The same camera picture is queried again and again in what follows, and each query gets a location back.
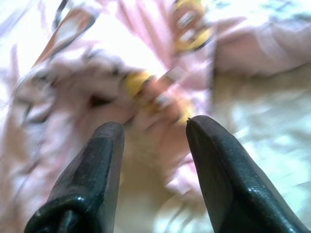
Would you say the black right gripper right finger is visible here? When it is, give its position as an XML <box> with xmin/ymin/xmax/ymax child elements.
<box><xmin>186</xmin><ymin>115</ymin><xmax>311</xmax><ymax>233</ymax></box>

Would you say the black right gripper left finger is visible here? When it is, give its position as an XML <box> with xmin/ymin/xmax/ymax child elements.
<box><xmin>24</xmin><ymin>121</ymin><xmax>126</xmax><ymax>233</ymax></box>

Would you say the pink cartoon print blanket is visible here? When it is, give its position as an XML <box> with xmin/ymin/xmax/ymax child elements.
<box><xmin>0</xmin><ymin>0</ymin><xmax>311</xmax><ymax>233</ymax></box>

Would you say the grey floral bed sheet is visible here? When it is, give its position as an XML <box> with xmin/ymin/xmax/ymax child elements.
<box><xmin>111</xmin><ymin>67</ymin><xmax>311</xmax><ymax>233</ymax></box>

